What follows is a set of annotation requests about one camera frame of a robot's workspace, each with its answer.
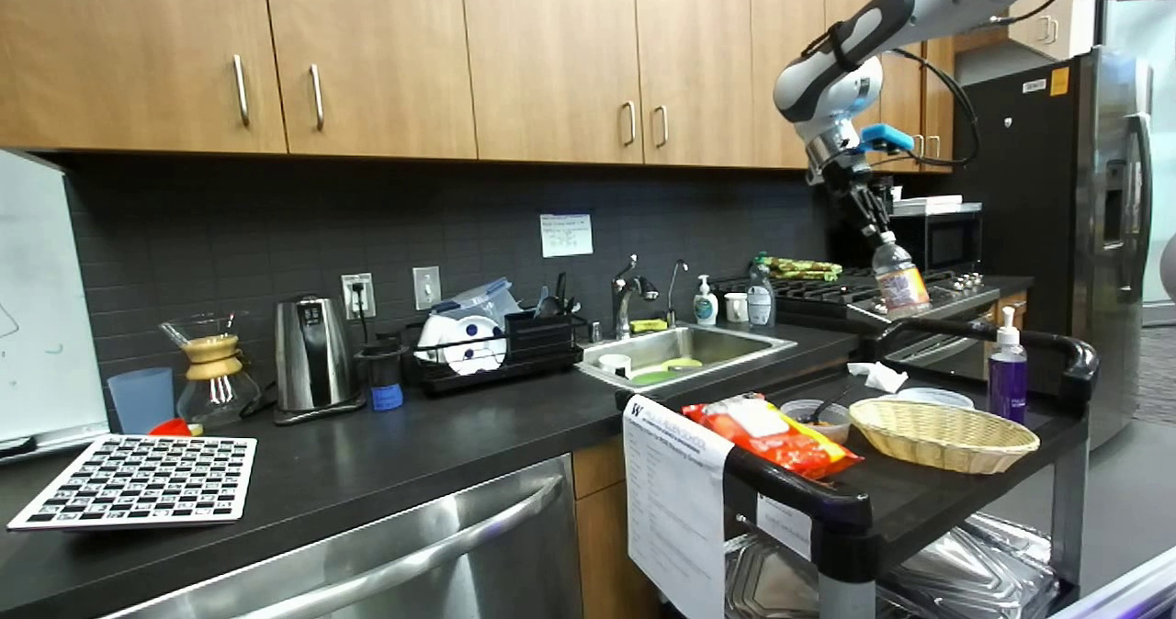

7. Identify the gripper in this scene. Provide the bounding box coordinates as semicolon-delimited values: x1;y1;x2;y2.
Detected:
820;152;898;241

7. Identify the clear bottle with orange label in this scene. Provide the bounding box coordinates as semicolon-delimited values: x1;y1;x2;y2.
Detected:
870;231;933;320

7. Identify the clear bottle with green cap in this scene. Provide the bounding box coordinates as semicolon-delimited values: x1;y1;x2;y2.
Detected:
745;253;776;331

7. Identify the white soap pump bottle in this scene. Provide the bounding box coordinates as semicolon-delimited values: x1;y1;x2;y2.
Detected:
692;274;720;329

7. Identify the steel sink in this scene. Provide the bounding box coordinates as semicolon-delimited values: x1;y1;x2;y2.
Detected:
576;322;799;393

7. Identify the purple soap pump bottle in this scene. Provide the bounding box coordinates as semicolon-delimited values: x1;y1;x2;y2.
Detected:
987;305;1030;426

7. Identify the small white label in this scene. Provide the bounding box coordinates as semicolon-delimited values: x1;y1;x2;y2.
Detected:
756;494;815;561

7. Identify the flat white box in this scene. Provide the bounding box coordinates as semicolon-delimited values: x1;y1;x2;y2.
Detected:
892;194;983;217

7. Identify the black microwave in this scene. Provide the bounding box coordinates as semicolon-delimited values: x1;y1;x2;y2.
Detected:
880;202;985;276

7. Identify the green and yellow oven mitt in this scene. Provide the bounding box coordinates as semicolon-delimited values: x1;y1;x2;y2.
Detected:
754;254;844;283

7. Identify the gas stove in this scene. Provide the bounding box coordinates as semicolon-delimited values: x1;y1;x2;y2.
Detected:
715;266;1003;383

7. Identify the crumpled white tissue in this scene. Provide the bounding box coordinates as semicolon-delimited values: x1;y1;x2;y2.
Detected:
846;360;910;395

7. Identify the steel refrigerator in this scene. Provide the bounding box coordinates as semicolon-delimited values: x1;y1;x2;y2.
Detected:
954;44;1155;451

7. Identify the clear plastic lid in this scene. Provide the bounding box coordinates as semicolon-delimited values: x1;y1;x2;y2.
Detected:
886;387;976;411

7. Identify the small bowl with spoon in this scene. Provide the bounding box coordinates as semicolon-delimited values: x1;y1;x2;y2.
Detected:
778;398;854;446

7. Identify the thin chrome tap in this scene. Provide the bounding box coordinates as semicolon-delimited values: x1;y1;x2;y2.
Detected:
666;258;691;329

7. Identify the wicker basket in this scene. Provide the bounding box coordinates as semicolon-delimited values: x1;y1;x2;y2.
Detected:
848;396;1042;476

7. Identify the orange snack bag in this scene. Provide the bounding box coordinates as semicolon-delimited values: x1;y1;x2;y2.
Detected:
681;392;865;481

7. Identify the green plate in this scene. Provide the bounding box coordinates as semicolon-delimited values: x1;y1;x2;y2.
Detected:
628;356;705;388

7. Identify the black utility cart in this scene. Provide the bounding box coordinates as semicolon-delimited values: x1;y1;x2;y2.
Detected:
615;317;1102;619

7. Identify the paper note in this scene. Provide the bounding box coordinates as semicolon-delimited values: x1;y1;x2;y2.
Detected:
539;212;595;260

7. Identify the bunch of black utensils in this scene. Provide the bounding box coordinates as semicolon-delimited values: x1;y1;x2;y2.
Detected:
532;272;582;320

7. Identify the black dish rack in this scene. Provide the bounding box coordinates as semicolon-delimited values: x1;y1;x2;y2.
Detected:
403;310;590;396

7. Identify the printed paper sheet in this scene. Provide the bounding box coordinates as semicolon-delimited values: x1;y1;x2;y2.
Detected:
622;394;737;619

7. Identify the stack of foil trays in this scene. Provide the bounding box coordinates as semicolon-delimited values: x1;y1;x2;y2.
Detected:
723;512;1063;619

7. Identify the wooden drawer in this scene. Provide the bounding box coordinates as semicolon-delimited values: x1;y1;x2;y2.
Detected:
571;436;628;501

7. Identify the clear container with blue lid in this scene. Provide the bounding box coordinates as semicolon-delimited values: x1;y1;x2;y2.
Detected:
431;276;523;327

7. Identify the stack of white plates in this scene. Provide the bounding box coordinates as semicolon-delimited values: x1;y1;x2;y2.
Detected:
414;313;509;375

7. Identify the wooden base cabinet door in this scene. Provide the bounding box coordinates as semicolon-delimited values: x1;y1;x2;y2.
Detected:
574;481;664;619

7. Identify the steel dishwasher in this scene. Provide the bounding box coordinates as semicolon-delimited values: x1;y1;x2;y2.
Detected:
96;453;585;619

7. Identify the steel electric kettle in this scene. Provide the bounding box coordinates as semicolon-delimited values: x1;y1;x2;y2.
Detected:
272;294;368;426

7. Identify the glass pour-over coffee maker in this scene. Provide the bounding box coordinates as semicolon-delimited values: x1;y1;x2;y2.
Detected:
158;310;262;430

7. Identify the blue plastic cup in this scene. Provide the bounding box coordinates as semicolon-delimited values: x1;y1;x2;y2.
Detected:
107;366;176;436

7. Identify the black and white checker board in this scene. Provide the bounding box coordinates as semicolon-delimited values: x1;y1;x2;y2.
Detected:
6;433;259;533

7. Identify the whiteboard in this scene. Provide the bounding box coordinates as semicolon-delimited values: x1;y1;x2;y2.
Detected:
0;148;112;460

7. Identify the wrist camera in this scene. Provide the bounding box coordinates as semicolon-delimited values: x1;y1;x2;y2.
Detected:
860;123;916;154

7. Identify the wall switch plate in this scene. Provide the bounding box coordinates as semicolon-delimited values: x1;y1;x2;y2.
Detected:
412;264;444;312

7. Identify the wooden wall cabinet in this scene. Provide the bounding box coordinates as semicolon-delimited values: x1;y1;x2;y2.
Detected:
0;0;956;175

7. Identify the wall socket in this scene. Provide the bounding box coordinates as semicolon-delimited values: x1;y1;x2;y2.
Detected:
340;272;378;321

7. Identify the dishwasher handle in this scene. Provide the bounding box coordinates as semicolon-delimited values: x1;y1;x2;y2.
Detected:
228;474;567;619

